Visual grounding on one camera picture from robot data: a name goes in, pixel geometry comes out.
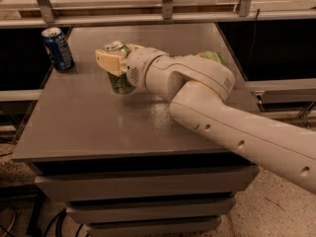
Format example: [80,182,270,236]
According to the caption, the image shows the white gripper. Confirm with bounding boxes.
[95,43,169,93]

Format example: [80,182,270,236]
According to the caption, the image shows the green soda can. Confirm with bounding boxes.
[104,40,135,95]

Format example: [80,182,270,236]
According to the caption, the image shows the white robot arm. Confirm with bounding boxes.
[95,42,316,194]

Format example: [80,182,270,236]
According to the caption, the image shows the blue soda can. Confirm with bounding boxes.
[41,28,74,71]

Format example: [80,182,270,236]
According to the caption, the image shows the green chip bag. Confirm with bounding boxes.
[173,50,223,64]

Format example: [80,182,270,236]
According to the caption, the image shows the grey drawer cabinet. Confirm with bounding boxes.
[13,24,259,237]

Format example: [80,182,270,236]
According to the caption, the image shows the metal railing frame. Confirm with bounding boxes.
[0,0,316,29]

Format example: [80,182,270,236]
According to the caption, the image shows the black floor cables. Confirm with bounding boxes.
[0,207,87,237]

